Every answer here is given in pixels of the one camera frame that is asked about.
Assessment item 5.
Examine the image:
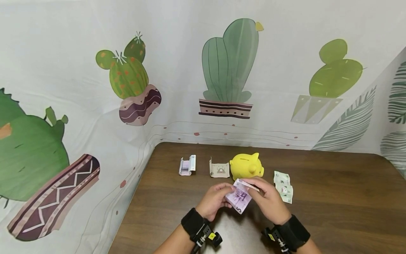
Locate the person's right hand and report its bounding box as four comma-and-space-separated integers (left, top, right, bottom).
241, 177, 292, 225

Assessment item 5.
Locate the green banknote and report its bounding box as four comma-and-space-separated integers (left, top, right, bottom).
273, 171, 294, 204

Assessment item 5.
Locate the person's left forearm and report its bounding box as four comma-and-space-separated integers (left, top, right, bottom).
153, 224, 195, 254

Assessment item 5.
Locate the purple banknote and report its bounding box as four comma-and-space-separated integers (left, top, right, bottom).
179, 155, 197, 176
225, 179, 260, 214

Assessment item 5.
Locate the yellow piggy bank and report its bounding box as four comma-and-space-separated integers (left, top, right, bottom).
229, 152, 265, 181

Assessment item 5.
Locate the person's right forearm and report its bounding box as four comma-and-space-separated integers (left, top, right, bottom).
295, 238, 323, 254

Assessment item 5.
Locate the black wrist band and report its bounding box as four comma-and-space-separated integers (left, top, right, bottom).
181, 208, 223, 254
262, 214, 311, 254

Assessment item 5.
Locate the folded beige banknote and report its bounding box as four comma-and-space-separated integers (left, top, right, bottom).
209, 158, 230, 178

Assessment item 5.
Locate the person's left hand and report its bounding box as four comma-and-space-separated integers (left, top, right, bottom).
195, 182, 236, 222

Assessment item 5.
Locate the folded purple banknote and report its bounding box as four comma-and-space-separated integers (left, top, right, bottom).
179, 155, 197, 176

